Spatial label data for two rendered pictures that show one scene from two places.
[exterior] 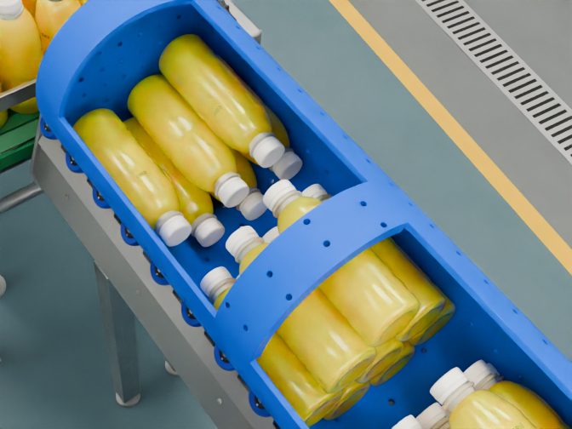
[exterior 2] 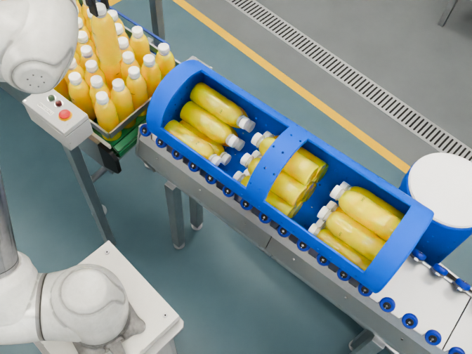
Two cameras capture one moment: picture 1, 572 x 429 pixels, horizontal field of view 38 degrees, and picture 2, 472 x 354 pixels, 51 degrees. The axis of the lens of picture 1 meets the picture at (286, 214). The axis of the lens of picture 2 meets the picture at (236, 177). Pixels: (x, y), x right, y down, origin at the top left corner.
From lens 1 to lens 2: 0.56 m
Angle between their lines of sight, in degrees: 7
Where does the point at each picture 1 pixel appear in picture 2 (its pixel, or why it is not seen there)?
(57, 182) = (151, 154)
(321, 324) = (285, 182)
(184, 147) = (210, 128)
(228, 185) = (231, 139)
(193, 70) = (206, 97)
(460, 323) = (331, 171)
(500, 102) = (312, 67)
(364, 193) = (290, 131)
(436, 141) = (287, 93)
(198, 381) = (234, 218)
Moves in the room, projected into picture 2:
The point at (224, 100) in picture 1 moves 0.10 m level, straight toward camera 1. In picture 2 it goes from (223, 106) to (230, 131)
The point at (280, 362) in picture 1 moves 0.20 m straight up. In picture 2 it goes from (272, 199) to (281, 164)
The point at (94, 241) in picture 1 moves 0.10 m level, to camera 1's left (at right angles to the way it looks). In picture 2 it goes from (173, 174) to (145, 175)
